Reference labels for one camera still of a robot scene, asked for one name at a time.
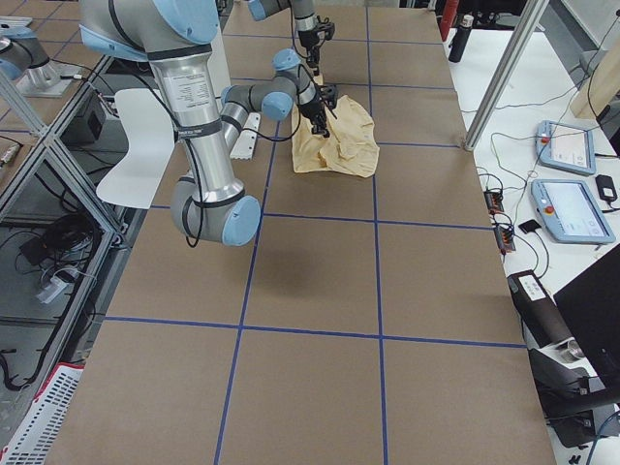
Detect black water bottle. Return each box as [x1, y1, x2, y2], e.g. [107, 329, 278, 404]
[448, 15, 474, 63]

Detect blue teach pendant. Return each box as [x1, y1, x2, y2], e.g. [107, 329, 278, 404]
[530, 179, 616, 245]
[535, 120, 596, 176]

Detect black power adapter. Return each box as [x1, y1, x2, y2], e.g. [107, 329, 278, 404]
[595, 174, 618, 202]

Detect beige long-sleeve graphic shirt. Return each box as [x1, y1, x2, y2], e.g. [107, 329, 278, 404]
[292, 94, 380, 178]

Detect near blue teach pendant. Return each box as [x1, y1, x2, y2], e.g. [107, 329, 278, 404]
[530, 179, 616, 245]

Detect white plastic chair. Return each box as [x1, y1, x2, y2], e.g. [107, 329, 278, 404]
[96, 88, 175, 209]

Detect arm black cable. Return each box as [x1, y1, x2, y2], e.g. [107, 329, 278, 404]
[186, 62, 340, 248]

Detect small black circuit box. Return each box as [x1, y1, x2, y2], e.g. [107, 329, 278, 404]
[483, 190, 505, 214]

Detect white perforated basket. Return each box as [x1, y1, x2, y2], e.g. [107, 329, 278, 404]
[1, 362, 84, 465]

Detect black box with label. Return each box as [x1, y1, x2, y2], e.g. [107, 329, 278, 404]
[507, 270, 574, 348]

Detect black monitor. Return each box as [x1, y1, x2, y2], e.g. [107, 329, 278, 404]
[554, 247, 619, 387]

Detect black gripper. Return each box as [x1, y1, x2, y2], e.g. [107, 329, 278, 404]
[297, 29, 321, 76]
[298, 94, 330, 139]

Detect aluminium frame post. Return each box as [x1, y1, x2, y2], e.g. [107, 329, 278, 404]
[463, 0, 548, 151]

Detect far blue teach pendant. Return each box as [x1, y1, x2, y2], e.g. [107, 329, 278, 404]
[535, 120, 596, 176]

